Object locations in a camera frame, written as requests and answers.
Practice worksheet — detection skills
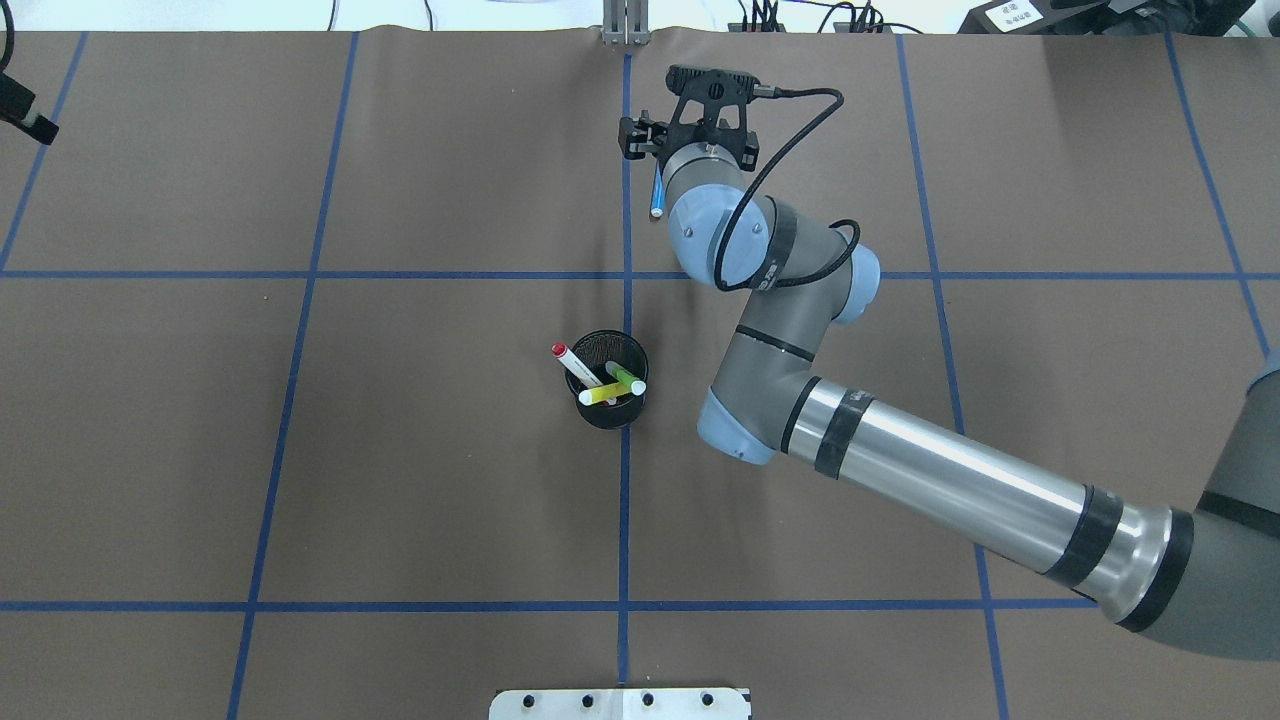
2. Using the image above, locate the black mesh pen cup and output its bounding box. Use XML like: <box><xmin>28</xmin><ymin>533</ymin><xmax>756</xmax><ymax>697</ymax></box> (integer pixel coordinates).
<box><xmin>562</xmin><ymin>329</ymin><xmax>649</xmax><ymax>430</ymax></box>

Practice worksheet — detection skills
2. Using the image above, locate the green pen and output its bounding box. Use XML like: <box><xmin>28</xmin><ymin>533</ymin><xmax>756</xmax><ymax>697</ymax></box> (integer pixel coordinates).
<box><xmin>605</xmin><ymin>360</ymin><xmax>646</xmax><ymax>397</ymax></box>

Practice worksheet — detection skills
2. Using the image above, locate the red capped white pen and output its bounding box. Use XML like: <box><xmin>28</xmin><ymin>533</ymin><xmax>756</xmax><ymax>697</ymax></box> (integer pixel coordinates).
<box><xmin>550</xmin><ymin>343</ymin><xmax>603</xmax><ymax>389</ymax></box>

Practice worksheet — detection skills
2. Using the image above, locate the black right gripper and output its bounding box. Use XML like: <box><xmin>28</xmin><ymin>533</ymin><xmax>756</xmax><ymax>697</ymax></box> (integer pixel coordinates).
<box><xmin>618</xmin><ymin>117</ymin><xmax>760</xmax><ymax>170</ymax></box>

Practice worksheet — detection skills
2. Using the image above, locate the blue pen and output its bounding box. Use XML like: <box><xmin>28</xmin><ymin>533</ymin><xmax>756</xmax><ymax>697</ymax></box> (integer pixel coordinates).
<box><xmin>648</xmin><ymin>161</ymin><xmax>666</xmax><ymax>222</ymax></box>

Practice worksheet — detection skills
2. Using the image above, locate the brown table mat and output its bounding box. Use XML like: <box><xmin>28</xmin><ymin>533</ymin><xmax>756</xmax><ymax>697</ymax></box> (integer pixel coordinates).
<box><xmin>3</xmin><ymin>27</ymin><xmax>1277</xmax><ymax>719</ymax></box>

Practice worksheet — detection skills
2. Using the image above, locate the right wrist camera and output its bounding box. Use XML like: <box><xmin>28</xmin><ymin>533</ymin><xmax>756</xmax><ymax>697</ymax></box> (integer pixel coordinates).
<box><xmin>664</xmin><ymin>64</ymin><xmax>762</xmax><ymax>129</ymax></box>

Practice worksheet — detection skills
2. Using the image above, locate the yellow pen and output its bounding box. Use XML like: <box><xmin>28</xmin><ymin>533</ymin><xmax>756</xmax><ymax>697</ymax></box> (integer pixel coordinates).
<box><xmin>577</xmin><ymin>382</ymin><xmax>630</xmax><ymax>406</ymax></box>

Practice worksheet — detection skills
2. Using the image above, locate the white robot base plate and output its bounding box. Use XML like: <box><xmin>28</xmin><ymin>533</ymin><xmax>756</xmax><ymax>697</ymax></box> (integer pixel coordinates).
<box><xmin>488</xmin><ymin>687</ymin><xmax>754</xmax><ymax>719</ymax></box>

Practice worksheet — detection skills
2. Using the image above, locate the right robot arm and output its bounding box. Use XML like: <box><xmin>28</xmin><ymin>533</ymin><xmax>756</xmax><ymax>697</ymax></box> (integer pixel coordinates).
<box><xmin>618</xmin><ymin>115</ymin><xmax>1277</xmax><ymax>661</ymax></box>

